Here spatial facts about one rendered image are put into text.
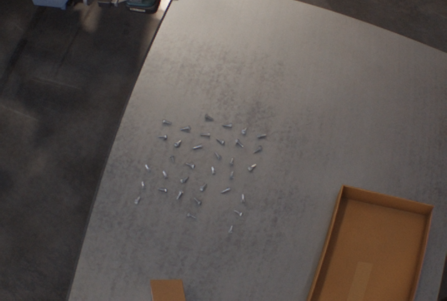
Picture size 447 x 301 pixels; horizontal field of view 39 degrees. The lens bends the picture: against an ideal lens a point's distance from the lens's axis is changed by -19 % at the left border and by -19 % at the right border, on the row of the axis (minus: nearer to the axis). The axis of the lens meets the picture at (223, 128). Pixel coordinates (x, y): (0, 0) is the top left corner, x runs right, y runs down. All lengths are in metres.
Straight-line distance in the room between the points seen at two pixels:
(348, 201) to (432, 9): 1.80
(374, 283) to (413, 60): 0.79
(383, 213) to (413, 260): 0.18
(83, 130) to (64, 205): 0.33
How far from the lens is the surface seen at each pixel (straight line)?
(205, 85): 1.94
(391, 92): 2.05
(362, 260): 1.74
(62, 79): 2.82
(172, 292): 1.58
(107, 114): 2.69
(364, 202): 1.81
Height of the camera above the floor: 2.19
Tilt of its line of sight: 55 degrees down
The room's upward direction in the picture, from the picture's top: 7 degrees clockwise
